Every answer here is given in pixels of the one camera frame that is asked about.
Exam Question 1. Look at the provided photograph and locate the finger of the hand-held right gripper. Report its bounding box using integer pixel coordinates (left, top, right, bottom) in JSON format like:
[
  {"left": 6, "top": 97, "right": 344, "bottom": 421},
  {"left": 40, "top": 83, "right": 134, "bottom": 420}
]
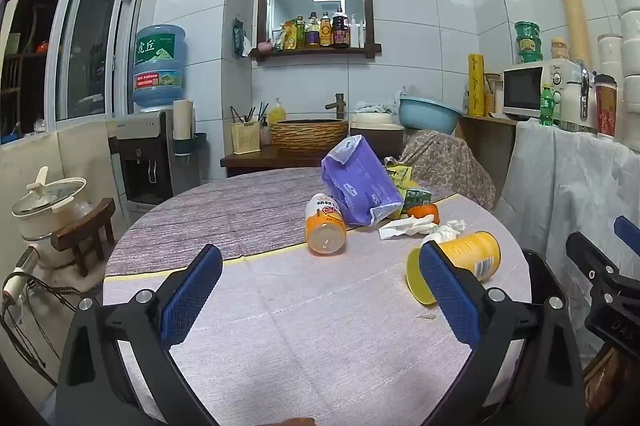
[
  {"left": 614, "top": 215, "right": 640, "bottom": 243},
  {"left": 566, "top": 232, "right": 640, "bottom": 294}
]

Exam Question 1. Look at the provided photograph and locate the grey water dispenser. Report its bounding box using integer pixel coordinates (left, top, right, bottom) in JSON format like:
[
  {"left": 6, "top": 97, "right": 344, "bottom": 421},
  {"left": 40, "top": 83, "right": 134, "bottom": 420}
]
[{"left": 109, "top": 108, "right": 201, "bottom": 207}]

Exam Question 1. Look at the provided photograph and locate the glass storage jar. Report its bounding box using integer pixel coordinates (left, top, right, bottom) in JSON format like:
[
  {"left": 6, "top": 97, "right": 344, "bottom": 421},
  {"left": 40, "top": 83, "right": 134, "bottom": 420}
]
[{"left": 484, "top": 72, "right": 503, "bottom": 117}]

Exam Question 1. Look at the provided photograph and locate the white microwave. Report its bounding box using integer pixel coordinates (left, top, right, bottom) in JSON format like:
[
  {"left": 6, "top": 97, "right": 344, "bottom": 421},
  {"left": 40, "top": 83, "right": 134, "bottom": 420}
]
[{"left": 501, "top": 58, "right": 581, "bottom": 122}]

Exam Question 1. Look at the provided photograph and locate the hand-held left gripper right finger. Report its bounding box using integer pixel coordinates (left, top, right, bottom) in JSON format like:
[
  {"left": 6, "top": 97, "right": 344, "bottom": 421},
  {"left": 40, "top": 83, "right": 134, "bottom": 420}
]
[{"left": 419, "top": 240, "right": 587, "bottom": 426}]

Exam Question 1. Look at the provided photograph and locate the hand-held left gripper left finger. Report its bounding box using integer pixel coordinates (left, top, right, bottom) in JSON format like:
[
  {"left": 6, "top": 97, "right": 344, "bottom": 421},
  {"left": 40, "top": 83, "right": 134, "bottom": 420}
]
[{"left": 54, "top": 243, "right": 223, "bottom": 426}]

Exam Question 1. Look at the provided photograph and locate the yellow wrap roll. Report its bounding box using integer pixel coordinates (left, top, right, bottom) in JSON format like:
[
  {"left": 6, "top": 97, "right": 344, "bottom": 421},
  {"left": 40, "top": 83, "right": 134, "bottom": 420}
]
[{"left": 467, "top": 52, "right": 487, "bottom": 117}]

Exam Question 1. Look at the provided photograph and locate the blue water jug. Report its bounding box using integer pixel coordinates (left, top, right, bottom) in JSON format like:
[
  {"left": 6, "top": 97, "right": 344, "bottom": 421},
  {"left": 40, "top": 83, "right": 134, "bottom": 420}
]
[{"left": 132, "top": 24, "right": 189, "bottom": 113}]

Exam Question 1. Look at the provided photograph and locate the white hair dryer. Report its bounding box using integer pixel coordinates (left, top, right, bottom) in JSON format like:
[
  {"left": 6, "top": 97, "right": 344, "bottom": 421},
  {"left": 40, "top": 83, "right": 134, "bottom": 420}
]
[{"left": 2, "top": 243, "right": 41, "bottom": 307}]

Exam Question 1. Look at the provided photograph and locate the stack of white bowls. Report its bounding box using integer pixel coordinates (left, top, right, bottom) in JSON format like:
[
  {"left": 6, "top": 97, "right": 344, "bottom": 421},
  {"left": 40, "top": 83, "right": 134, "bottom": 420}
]
[{"left": 590, "top": 0, "right": 640, "bottom": 142}]

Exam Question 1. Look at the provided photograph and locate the light blue basin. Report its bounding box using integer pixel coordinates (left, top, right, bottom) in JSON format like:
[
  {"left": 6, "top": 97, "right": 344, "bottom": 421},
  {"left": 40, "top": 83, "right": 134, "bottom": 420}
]
[{"left": 398, "top": 97, "right": 463, "bottom": 134}]

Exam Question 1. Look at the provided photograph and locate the green soda bottle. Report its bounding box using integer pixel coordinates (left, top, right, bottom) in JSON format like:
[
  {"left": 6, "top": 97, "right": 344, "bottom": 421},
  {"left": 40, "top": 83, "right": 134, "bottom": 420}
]
[{"left": 539, "top": 83, "right": 561, "bottom": 128}]

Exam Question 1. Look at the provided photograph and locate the white tissue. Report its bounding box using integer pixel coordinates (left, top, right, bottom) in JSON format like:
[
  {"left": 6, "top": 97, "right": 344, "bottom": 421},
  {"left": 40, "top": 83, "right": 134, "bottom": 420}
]
[
  {"left": 378, "top": 214, "right": 436, "bottom": 241},
  {"left": 422, "top": 219, "right": 467, "bottom": 247}
]

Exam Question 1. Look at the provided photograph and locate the brown rice cooker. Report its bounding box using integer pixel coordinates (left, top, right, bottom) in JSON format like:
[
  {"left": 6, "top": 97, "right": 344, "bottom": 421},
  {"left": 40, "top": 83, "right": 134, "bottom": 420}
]
[{"left": 348, "top": 112, "right": 405, "bottom": 159}]

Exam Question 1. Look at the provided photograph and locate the sliding window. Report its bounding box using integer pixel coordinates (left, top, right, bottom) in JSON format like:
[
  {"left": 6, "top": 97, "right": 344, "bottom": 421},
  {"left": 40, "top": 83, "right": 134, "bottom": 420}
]
[{"left": 45, "top": 0, "right": 143, "bottom": 122}]

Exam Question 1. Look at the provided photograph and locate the purple striped tablecloth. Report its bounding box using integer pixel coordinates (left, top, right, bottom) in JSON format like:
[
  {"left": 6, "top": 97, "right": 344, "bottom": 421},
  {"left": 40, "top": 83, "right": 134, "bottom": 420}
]
[{"left": 105, "top": 166, "right": 456, "bottom": 277}]

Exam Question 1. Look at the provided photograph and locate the dark wooden stool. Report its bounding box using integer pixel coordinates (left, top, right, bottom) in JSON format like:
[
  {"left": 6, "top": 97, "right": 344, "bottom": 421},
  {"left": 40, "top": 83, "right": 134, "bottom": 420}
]
[{"left": 50, "top": 197, "right": 117, "bottom": 278}]

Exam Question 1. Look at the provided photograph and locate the bamboo style faucet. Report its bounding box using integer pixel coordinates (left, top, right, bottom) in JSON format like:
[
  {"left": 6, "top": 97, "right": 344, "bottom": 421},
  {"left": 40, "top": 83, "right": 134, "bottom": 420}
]
[{"left": 325, "top": 92, "right": 347, "bottom": 121}]

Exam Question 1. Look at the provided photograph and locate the stack of yellow paper cups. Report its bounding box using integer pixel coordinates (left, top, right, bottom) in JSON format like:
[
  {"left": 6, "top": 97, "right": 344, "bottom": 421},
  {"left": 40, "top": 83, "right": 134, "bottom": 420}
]
[{"left": 551, "top": 0, "right": 593, "bottom": 62}]

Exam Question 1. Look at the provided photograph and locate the small orange wrapper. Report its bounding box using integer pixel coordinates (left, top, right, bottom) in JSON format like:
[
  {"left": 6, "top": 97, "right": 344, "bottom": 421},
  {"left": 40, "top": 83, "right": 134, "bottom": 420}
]
[{"left": 407, "top": 203, "right": 441, "bottom": 227}]

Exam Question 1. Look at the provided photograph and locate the orange plastic bottle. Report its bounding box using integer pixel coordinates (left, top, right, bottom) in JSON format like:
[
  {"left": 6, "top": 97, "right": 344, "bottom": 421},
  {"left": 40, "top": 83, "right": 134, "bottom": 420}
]
[{"left": 305, "top": 192, "right": 347, "bottom": 255}]

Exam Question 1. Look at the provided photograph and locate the red cup with black lid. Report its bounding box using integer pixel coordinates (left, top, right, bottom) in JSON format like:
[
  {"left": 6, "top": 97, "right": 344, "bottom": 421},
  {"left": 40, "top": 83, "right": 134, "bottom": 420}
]
[{"left": 593, "top": 73, "right": 620, "bottom": 138}]

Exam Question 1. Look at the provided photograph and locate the yellow green wrapper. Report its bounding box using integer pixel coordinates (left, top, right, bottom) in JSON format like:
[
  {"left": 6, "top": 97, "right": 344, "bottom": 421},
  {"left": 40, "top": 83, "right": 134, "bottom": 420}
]
[{"left": 383, "top": 157, "right": 418, "bottom": 202}]

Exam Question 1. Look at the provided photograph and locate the pink tablecloth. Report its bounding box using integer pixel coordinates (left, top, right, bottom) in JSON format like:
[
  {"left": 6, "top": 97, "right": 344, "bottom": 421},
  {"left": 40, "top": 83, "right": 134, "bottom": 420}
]
[{"left": 102, "top": 193, "right": 533, "bottom": 426}]

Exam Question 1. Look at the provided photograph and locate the white cloth cover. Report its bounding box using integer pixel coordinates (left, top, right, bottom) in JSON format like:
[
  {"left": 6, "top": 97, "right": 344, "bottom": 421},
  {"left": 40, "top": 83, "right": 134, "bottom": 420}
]
[{"left": 495, "top": 118, "right": 640, "bottom": 357}]

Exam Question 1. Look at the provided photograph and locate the woven pattern basin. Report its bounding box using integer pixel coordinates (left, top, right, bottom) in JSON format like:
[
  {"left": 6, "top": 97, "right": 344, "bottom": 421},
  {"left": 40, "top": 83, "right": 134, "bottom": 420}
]
[{"left": 270, "top": 118, "right": 349, "bottom": 153}]

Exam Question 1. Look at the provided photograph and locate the dark sauce bottle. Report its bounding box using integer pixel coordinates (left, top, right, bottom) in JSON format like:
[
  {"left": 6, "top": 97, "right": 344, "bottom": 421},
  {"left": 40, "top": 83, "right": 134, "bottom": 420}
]
[{"left": 331, "top": 7, "right": 351, "bottom": 48}]

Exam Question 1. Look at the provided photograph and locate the yellow soap bottle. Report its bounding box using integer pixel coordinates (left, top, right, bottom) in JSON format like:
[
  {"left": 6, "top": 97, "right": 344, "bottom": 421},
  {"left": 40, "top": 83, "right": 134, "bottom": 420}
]
[{"left": 268, "top": 97, "right": 287, "bottom": 129}]

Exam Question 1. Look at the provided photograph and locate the dark wooden counter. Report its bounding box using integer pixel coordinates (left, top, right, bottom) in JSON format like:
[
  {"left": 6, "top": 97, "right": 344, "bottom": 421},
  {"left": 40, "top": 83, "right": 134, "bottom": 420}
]
[{"left": 220, "top": 141, "right": 351, "bottom": 179}]

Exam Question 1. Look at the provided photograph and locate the beige chopstick holder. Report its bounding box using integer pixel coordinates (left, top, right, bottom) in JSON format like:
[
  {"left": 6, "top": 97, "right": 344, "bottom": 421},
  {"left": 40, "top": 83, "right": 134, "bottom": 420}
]
[{"left": 230, "top": 120, "right": 262, "bottom": 155}]

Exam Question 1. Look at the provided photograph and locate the yellow can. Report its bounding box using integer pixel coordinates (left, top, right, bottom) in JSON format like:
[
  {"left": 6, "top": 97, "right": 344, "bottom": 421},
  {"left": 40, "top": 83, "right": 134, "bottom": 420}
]
[{"left": 406, "top": 231, "right": 502, "bottom": 306}]

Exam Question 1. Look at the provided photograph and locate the white electric pot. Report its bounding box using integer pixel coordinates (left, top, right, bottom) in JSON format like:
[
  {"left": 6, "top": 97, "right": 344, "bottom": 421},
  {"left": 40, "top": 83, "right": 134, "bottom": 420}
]
[{"left": 12, "top": 166, "right": 93, "bottom": 242}]

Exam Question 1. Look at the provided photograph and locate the green drink carton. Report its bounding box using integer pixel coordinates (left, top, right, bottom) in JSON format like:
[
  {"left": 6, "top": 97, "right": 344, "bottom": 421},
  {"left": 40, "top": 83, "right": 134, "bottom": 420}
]
[{"left": 402, "top": 187, "right": 433, "bottom": 213}]

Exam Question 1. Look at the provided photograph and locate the pale blue cloth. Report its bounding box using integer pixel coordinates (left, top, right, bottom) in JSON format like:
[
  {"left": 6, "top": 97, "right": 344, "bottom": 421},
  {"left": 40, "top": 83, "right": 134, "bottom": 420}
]
[{"left": 355, "top": 91, "right": 406, "bottom": 114}]

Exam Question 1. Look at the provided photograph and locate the purple label bottle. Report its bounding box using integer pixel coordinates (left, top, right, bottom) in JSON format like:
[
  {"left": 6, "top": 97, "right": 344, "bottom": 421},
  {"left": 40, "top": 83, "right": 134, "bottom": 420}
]
[{"left": 306, "top": 12, "right": 322, "bottom": 48}]

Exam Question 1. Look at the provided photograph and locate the paper cup tube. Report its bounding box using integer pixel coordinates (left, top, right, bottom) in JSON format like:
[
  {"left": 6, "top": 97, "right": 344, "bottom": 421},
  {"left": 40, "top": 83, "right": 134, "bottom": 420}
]
[{"left": 170, "top": 99, "right": 207, "bottom": 155}]

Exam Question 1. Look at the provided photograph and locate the floral cloth cover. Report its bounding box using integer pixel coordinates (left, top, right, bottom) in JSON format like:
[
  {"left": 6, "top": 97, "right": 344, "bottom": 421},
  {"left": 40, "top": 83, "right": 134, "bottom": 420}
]
[{"left": 400, "top": 129, "right": 497, "bottom": 212}]

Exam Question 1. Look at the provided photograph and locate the purple plastic packet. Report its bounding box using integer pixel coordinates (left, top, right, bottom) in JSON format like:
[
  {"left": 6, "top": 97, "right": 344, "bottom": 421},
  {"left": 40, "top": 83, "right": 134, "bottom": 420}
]
[{"left": 321, "top": 134, "right": 405, "bottom": 228}]

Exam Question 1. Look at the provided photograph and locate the wall tissue holder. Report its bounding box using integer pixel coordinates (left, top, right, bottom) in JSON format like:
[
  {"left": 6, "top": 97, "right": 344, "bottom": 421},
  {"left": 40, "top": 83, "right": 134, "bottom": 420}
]
[{"left": 232, "top": 18, "right": 253, "bottom": 58}]

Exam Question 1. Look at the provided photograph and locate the white electric kettle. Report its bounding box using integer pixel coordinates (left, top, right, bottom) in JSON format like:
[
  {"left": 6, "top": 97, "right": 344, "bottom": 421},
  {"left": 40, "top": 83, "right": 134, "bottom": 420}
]
[{"left": 559, "top": 61, "right": 596, "bottom": 132}]

